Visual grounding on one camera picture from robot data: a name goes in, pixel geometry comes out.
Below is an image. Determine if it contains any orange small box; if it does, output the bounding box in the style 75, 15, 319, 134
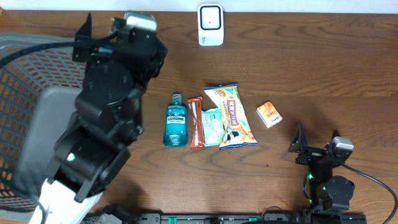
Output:
256, 101, 282, 128

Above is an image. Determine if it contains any yellow snack bag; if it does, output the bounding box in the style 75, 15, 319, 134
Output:
204, 83, 257, 150

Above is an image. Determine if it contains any teal Listerine mouthwash bottle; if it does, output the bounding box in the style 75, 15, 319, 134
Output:
163, 93, 188, 147

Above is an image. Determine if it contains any red snack bar wrapper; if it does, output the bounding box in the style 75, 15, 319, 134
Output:
187, 96, 205, 149

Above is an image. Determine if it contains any light blue wipes pack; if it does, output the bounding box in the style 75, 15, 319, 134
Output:
201, 108, 224, 147

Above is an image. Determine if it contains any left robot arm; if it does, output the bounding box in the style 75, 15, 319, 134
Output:
31, 11, 167, 223

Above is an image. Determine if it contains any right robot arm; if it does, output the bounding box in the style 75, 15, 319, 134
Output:
288, 124, 354, 223

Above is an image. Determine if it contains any white barcode scanner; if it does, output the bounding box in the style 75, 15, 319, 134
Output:
197, 4, 224, 47

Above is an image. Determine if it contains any grey plastic shopping basket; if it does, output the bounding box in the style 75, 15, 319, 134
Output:
1, 47, 97, 223

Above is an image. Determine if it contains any black left camera cable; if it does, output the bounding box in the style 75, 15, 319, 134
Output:
0, 30, 121, 69

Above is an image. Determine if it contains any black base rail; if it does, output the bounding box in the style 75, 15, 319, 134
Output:
82, 212, 368, 224

